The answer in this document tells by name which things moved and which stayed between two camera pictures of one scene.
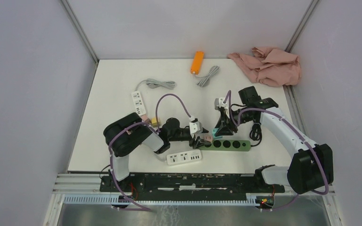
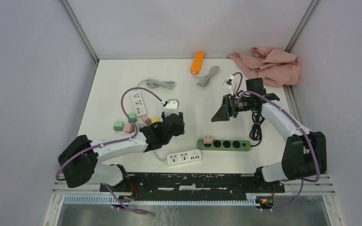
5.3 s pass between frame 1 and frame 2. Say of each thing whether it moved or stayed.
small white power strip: stayed
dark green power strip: stayed
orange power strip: stayed
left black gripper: moved
